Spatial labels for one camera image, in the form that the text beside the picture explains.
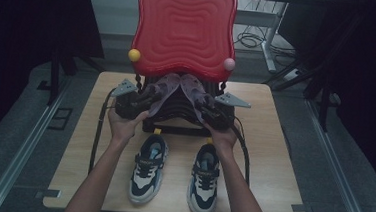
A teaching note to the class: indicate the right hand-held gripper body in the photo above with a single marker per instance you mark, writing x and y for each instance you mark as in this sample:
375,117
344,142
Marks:
222,116

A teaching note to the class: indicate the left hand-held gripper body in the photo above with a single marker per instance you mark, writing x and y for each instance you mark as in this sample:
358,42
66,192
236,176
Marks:
127,106

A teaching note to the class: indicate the purple sandal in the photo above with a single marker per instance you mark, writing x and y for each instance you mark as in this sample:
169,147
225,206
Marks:
165,86
190,87

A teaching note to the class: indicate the red and black shoe rack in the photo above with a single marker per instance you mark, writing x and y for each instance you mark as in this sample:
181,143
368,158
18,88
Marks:
184,29

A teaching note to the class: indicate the navy and white sneaker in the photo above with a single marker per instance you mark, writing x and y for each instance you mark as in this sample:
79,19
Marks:
203,199
145,185

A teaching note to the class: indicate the person's left hand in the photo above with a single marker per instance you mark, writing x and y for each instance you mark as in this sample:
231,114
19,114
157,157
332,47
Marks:
124,128

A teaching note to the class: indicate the person's right hand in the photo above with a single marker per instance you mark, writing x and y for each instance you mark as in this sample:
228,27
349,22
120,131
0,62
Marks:
224,138

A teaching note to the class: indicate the black metal stand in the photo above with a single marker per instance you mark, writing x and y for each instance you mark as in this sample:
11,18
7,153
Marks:
324,105
55,76

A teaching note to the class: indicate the dark curtain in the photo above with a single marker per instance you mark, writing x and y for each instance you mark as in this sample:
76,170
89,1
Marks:
20,40
371,82

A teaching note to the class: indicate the white desk frame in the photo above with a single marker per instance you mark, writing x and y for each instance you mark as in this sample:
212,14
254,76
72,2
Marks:
268,48

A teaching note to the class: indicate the metal floor rail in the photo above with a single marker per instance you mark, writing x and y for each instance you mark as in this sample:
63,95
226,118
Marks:
335,169
22,156

